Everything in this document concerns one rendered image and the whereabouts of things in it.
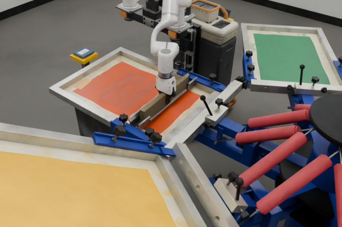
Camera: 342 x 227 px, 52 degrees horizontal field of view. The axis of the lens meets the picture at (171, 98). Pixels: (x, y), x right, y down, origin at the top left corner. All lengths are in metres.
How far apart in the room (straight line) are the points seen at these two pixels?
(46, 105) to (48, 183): 2.58
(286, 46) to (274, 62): 0.26
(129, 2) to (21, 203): 1.81
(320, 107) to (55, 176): 0.97
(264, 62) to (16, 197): 1.77
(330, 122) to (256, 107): 2.17
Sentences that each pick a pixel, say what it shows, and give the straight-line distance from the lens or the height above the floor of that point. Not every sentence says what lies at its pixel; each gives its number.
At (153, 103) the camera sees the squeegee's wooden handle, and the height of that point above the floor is 1.06.
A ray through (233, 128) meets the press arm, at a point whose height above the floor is 1.04.
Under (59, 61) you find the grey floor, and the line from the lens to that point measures 4.23.
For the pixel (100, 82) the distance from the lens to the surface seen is 2.10.
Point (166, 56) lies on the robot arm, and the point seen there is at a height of 1.29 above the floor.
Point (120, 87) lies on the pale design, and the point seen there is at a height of 0.96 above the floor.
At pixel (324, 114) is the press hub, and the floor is 1.32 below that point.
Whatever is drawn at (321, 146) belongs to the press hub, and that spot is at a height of 1.15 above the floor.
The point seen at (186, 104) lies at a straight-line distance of 1.91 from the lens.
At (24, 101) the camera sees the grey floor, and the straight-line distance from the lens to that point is 3.73.
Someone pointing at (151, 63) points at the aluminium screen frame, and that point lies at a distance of 2.18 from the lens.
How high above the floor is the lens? 2.15
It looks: 38 degrees down
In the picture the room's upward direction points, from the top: 1 degrees clockwise
